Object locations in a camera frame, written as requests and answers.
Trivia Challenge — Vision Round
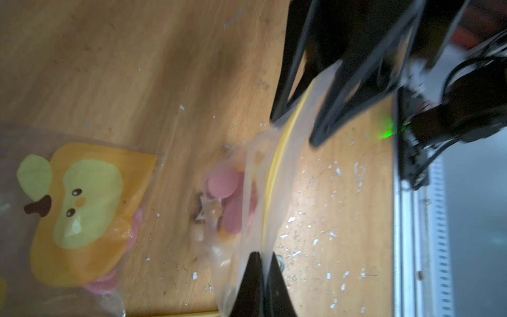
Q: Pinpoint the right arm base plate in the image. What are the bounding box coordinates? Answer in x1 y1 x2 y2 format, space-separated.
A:
396 87 429 191

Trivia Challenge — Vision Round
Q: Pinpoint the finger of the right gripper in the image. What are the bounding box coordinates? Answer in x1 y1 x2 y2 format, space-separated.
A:
270 0 320 123
310 1 426 147

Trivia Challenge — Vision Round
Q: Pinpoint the pink round cookie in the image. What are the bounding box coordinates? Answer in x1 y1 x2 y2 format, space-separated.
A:
206 167 240 199
220 186 244 235

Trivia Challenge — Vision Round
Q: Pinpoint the clear resealable bag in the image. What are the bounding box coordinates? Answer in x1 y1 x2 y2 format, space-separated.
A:
192 62 340 316

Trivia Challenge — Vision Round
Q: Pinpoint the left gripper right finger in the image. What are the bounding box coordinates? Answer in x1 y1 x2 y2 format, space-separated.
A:
265 253 297 317

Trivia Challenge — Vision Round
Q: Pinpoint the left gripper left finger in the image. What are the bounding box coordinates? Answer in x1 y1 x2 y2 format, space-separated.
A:
230 252 264 317

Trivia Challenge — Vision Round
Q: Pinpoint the star gingerbread cookie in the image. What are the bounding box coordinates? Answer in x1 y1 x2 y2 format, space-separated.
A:
194 193 223 232

